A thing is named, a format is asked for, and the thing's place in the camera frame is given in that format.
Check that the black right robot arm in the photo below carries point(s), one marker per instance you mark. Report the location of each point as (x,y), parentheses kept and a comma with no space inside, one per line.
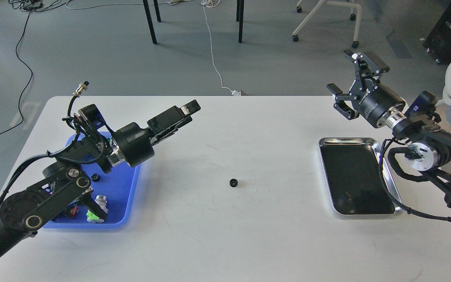
(419,150)

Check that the green white push button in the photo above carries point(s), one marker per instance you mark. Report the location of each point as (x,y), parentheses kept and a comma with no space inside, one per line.
(101,210)

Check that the small black gear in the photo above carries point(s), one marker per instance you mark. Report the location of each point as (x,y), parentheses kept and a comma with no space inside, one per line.
(233,183)

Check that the blue plastic tray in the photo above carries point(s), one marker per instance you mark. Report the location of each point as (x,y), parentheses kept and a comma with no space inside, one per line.
(118,186)

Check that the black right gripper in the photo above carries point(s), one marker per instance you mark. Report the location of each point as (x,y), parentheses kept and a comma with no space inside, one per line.
(367,96)

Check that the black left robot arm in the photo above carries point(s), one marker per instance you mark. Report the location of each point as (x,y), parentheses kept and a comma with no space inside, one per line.
(22,214)

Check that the silver metal tray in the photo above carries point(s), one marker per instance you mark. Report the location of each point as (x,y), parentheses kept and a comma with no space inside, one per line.
(358,187)

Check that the black red switch part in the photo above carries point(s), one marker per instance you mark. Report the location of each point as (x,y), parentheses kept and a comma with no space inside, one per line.
(70,211)

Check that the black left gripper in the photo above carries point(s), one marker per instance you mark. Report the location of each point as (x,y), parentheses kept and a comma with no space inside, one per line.
(134,145)

